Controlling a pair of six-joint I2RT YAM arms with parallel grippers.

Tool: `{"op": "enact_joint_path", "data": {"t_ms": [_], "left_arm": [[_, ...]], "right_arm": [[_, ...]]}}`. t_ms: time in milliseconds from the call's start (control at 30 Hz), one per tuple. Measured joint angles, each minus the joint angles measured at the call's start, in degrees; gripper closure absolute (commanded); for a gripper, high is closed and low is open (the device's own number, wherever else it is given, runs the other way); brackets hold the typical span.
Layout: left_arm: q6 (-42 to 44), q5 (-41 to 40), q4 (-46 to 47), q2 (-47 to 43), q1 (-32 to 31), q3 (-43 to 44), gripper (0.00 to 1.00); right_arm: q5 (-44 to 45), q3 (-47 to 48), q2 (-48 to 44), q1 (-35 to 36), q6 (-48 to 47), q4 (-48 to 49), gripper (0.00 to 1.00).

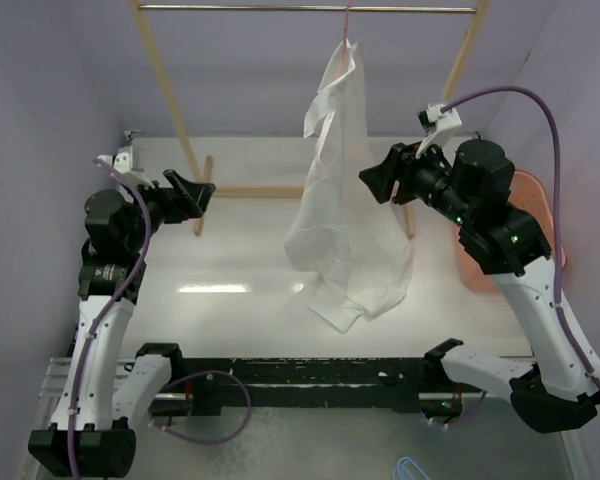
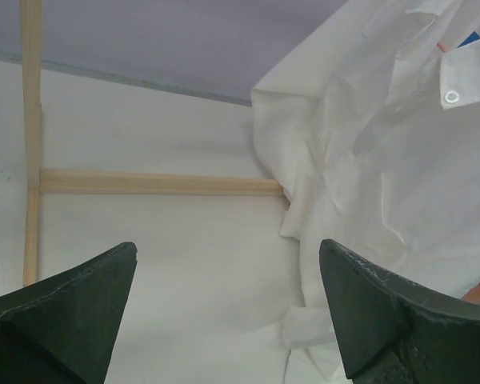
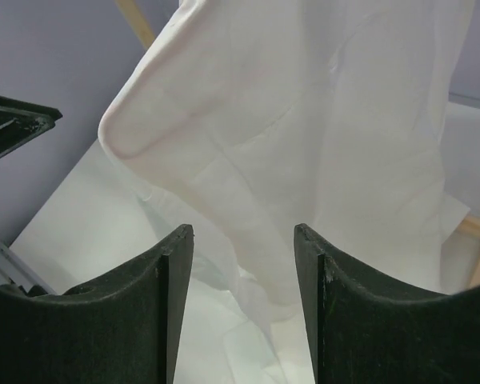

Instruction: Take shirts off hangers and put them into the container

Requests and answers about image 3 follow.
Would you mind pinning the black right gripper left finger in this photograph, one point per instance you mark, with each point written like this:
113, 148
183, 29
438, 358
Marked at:
121, 327

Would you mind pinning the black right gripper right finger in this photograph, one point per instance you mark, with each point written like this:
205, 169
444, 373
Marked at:
364, 326

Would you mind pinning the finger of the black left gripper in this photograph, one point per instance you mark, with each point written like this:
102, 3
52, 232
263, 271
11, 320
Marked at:
20, 122

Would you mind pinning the white dress shirt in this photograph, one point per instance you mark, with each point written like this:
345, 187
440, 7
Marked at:
247, 118

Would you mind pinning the wooden clothes rack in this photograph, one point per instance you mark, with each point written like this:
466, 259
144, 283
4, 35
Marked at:
466, 242

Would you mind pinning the aluminium table rail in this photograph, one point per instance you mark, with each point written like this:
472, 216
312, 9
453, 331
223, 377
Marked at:
13, 271

